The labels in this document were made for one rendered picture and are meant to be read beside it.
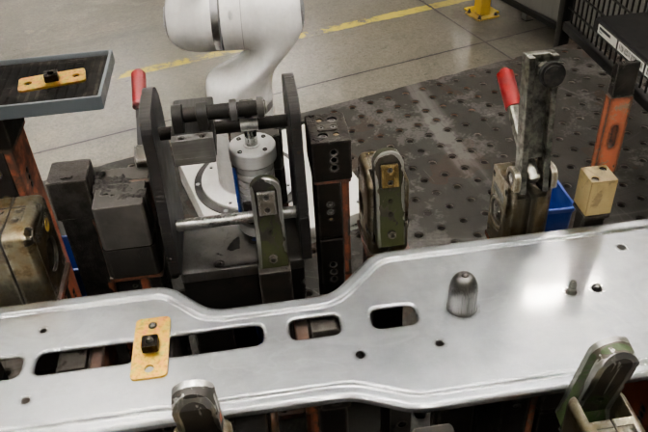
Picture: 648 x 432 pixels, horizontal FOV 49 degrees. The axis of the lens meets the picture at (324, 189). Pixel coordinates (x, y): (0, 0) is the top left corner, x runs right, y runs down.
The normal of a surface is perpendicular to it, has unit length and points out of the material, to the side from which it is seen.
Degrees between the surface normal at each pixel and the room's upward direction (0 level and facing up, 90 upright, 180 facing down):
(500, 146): 0
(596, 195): 90
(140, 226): 90
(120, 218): 90
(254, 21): 85
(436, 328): 0
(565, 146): 0
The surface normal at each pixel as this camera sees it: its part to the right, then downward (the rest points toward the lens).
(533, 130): 0.13, 0.45
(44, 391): -0.04, -0.80
